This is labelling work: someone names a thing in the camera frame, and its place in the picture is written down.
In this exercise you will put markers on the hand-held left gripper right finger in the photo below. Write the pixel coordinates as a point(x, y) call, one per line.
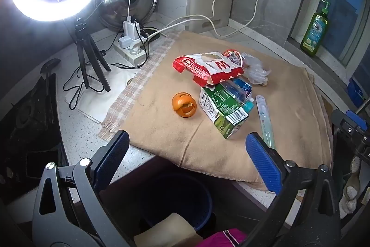
point(263, 160)

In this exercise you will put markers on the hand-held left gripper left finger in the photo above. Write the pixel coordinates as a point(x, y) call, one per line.
point(112, 154)

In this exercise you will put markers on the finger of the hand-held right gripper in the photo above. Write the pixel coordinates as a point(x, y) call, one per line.
point(355, 119)

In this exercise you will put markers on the green milk carton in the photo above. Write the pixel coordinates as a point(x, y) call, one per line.
point(222, 114)

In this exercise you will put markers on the dark blue bin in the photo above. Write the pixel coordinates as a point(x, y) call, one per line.
point(173, 197)

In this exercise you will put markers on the blue plastic container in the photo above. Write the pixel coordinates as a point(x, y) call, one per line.
point(355, 89)

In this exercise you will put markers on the toothbrush package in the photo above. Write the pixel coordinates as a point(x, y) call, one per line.
point(264, 119)

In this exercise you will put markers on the white knitted cloth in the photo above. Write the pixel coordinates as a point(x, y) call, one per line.
point(351, 189)

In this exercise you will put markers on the tan towel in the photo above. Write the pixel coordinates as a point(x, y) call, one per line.
point(162, 134)

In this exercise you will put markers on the plaid cloth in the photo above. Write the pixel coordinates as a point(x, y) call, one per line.
point(130, 96)

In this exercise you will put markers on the clear plastic bottle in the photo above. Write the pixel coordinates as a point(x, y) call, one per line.
point(240, 95)

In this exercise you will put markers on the blue crumpled packet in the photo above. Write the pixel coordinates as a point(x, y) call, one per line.
point(242, 85)

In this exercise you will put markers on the orange peel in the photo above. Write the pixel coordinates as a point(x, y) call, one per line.
point(183, 105)

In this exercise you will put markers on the pink clothing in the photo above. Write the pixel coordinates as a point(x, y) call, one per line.
point(225, 239)

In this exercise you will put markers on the clear plastic bag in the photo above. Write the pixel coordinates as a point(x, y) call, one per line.
point(255, 67)

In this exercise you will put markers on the beige foam block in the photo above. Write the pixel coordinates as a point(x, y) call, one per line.
point(167, 229)

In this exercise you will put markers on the black gas stove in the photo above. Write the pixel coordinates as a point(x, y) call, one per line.
point(26, 119)

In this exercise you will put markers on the white power strip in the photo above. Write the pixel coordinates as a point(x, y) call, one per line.
point(131, 59)

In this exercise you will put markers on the green dish soap bottle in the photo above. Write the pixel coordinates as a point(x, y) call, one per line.
point(315, 30)

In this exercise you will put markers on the red white paper bag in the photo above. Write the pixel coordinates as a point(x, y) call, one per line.
point(219, 70)

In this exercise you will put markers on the white plug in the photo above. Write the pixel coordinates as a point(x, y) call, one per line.
point(135, 50)

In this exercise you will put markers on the red noodle cup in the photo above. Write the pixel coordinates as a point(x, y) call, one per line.
point(232, 56)

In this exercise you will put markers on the black tripod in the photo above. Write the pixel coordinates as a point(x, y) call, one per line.
point(83, 47)

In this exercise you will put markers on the small white adapter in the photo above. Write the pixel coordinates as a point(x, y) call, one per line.
point(125, 43)

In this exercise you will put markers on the white charger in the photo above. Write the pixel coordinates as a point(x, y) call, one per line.
point(130, 28)

